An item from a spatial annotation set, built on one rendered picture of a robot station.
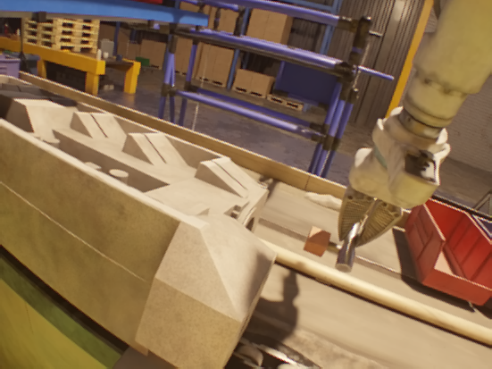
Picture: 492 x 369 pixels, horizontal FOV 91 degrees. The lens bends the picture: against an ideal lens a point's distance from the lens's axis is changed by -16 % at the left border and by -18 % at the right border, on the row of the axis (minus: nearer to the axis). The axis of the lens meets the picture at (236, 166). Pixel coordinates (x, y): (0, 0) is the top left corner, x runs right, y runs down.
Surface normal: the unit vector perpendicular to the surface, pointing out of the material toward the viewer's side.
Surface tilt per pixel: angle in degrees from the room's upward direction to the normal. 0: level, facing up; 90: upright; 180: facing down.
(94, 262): 80
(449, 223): 88
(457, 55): 125
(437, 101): 115
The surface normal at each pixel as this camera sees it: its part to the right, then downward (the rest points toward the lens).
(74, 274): -0.33, 0.11
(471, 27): -0.49, 0.70
